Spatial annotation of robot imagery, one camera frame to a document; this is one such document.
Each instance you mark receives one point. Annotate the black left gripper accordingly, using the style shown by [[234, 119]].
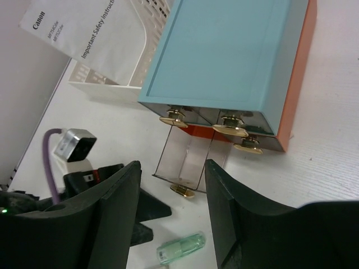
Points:
[[148, 207]]

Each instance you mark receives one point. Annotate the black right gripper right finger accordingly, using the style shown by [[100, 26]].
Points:
[[252, 231]]

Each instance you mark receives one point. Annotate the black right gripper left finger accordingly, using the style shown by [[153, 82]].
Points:
[[90, 230]]

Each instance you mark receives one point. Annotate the clear drawer gold handle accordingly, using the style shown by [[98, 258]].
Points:
[[242, 123]]

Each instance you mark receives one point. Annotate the white spiral notebook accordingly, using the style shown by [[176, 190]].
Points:
[[74, 27]]

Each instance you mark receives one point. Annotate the green highlighter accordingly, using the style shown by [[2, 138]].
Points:
[[178, 248]]

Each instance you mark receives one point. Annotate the blue drawer box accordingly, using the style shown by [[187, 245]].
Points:
[[222, 57]]

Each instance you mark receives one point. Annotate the white plastic file organizer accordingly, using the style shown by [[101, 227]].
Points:
[[124, 56]]

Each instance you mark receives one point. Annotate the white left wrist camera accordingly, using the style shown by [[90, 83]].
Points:
[[72, 150]]

